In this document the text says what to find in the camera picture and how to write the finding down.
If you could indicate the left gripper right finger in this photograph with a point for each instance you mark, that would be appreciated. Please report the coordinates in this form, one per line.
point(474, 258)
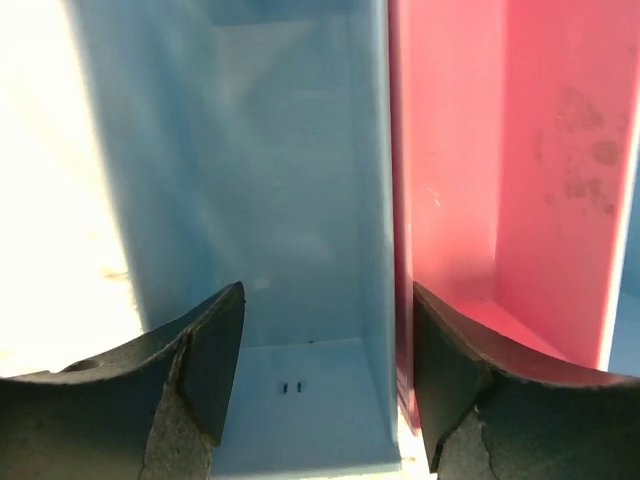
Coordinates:
point(493, 408)

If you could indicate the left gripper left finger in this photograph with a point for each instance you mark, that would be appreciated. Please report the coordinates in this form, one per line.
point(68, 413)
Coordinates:
point(151, 408)

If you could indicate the light blue drawer bin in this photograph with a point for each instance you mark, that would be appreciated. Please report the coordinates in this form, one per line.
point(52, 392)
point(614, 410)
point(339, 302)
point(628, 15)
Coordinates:
point(249, 141)

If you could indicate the pink drawer bin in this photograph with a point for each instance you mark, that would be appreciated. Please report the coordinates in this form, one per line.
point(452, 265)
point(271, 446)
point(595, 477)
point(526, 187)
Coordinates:
point(514, 134)

